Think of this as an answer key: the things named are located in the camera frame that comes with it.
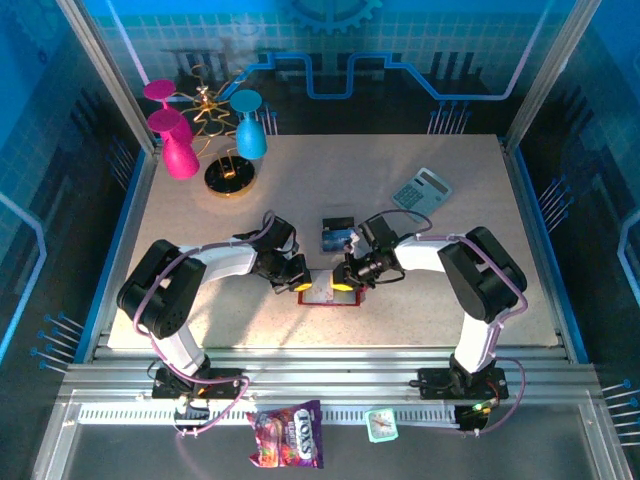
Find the purple candy bag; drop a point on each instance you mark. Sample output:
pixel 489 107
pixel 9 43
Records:
pixel 285 435

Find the dark credit card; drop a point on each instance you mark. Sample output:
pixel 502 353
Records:
pixel 339 223

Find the aluminium enclosure frame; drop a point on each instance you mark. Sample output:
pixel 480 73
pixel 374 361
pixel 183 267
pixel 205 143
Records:
pixel 320 362

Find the grey desk calculator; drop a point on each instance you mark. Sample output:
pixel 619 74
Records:
pixel 422 192

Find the red card holder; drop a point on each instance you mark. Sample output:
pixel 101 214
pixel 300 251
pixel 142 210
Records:
pixel 350 297

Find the blue wine glass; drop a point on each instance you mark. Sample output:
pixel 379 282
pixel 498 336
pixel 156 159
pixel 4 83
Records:
pixel 250 140

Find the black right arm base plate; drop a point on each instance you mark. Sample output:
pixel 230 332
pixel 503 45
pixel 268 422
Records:
pixel 435 382

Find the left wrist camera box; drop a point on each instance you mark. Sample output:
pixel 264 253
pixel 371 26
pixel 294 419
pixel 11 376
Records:
pixel 294 244

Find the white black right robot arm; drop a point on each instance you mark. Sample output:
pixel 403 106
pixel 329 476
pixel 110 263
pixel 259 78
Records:
pixel 420 255

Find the silver credit card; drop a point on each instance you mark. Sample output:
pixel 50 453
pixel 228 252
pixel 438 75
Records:
pixel 320 287

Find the small teal alarm clock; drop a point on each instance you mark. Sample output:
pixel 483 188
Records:
pixel 381 424

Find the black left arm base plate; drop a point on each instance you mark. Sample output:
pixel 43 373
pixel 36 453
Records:
pixel 227 380

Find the pink wine glass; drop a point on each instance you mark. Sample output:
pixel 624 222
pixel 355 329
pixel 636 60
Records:
pixel 160 90
pixel 177 155

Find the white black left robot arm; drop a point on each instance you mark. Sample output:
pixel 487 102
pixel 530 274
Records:
pixel 225 262

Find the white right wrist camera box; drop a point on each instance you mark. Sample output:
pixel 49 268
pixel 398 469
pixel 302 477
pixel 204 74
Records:
pixel 352 245

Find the blue credit card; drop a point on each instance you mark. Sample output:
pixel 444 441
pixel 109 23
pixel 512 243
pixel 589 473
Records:
pixel 335 242

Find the small black electronics box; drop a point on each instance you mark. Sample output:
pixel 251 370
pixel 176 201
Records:
pixel 472 420

